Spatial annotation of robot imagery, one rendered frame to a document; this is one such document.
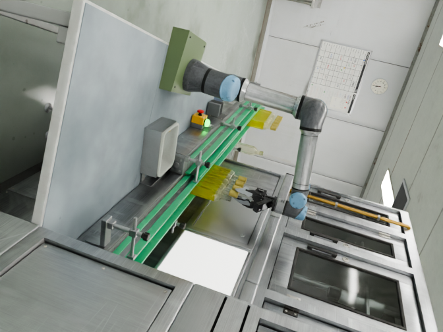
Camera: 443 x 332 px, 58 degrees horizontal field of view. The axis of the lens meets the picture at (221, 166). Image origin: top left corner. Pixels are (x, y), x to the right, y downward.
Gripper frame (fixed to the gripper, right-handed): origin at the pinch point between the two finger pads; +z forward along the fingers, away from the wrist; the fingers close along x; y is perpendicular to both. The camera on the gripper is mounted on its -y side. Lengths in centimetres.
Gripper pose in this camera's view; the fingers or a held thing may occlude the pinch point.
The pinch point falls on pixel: (236, 194)
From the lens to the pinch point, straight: 200.1
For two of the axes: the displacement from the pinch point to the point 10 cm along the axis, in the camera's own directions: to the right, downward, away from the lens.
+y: 2.9, -3.8, 8.8
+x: 1.8, -8.8, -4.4
